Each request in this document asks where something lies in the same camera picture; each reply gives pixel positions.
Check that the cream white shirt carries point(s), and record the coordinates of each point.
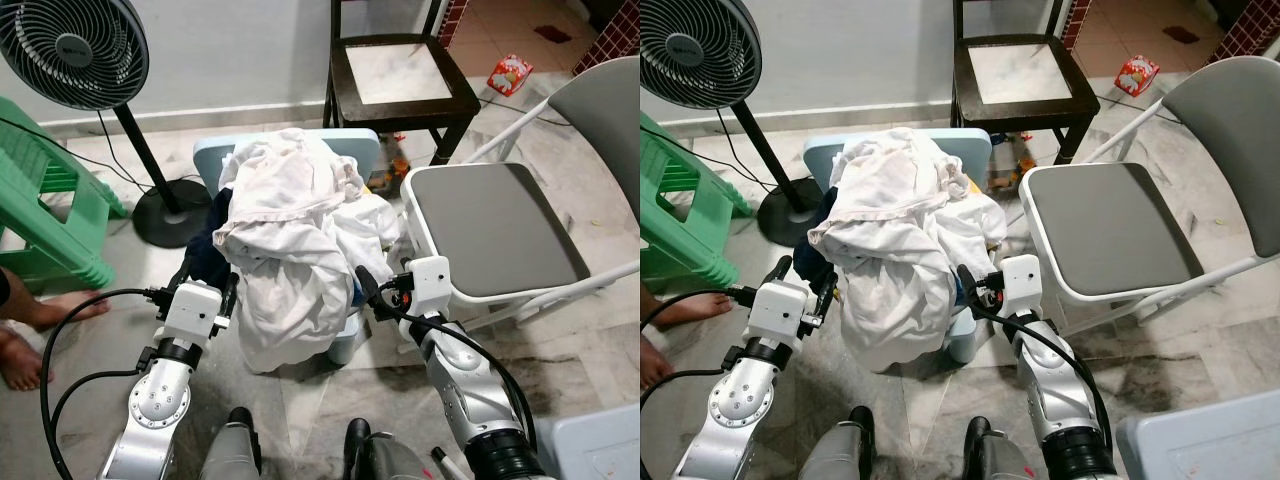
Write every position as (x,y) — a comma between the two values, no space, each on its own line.
(290,250)
(895,250)

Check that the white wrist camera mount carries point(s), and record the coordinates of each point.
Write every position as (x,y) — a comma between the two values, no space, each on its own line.
(430,285)
(192,312)
(780,312)
(1022,285)

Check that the grey white folding chair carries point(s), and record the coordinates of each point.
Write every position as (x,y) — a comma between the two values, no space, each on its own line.
(1110,230)
(500,230)

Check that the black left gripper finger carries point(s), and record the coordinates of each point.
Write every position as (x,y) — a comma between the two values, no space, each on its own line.
(827,283)
(185,272)
(778,270)
(231,284)

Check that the black pedestal fan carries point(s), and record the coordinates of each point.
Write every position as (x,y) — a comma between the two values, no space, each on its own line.
(70,45)
(700,45)

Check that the blue garment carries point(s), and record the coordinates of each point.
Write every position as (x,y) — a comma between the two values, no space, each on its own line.
(356,295)
(961,293)

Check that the bright white crumpled shirt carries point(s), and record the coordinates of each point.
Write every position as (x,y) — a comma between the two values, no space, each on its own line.
(982,232)
(375,235)

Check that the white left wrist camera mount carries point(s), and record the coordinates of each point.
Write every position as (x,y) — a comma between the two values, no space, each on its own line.
(780,312)
(192,312)

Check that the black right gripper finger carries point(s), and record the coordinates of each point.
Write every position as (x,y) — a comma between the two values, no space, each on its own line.
(968,287)
(368,290)

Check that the person bare foot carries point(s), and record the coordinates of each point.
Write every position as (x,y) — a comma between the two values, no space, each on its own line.
(22,360)
(690,310)
(652,362)
(60,305)

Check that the silver black robot leg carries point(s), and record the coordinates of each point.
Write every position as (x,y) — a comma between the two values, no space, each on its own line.
(840,455)
(1000,458)
(390,460)
(232,455)

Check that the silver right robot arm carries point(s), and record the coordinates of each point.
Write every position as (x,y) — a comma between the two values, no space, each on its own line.
(470,400)
(1060,400)

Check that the dark wooden chair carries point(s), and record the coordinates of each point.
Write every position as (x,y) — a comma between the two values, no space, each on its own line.
(400,105)
(1025,105)

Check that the silver black robot left leg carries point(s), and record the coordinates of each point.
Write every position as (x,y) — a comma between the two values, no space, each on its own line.
(840,455)
(232,455)

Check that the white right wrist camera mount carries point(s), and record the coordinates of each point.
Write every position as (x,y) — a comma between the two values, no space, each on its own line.
(430,285)
(1022,285)

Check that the silver black robot right leg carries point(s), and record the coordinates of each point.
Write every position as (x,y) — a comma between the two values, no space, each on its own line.
(1000,458)
(390,460)

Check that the black crumpled garment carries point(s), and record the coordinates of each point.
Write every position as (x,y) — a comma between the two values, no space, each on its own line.
(815,245)
(210,250)

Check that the green plastic chair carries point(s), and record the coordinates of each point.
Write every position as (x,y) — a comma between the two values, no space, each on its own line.
(55,200)
(685,210)

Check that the red snack package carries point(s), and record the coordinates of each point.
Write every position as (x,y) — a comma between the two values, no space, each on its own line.
(510,75)
(1138,75)

